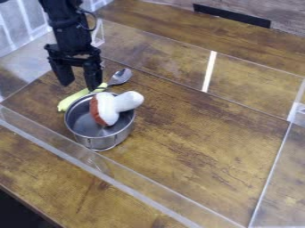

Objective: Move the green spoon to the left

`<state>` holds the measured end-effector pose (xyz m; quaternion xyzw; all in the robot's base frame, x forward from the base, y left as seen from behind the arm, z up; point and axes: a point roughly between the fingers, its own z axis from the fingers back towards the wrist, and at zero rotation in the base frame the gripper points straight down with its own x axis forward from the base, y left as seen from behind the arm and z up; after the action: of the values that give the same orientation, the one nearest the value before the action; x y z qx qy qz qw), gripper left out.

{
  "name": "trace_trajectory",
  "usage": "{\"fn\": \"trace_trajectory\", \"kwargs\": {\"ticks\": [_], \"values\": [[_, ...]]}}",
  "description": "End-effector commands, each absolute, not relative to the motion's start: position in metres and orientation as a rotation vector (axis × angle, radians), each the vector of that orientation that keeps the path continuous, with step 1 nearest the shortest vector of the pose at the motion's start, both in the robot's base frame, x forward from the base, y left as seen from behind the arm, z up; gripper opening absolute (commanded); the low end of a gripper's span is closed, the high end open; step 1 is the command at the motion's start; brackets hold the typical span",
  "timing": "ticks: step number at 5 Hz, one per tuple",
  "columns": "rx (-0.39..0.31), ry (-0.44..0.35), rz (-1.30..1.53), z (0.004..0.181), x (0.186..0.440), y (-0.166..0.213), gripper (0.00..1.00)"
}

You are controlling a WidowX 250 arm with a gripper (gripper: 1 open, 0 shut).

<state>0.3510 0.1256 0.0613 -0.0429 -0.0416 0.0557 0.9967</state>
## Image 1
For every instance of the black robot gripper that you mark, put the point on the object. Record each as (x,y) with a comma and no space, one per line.
(73,49)

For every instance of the small stainless steel pot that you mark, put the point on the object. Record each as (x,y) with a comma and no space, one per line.
(94,136)

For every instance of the white plush mushroom toy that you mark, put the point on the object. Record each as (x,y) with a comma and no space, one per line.
(106,106)

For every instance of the black bar at table edge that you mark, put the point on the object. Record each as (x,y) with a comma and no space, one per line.
(252,20)

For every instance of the clear acrylic corner bracket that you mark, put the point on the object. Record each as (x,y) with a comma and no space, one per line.
(98,38)

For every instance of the clear acrylic enclosure wall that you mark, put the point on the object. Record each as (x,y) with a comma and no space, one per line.
(215,159)

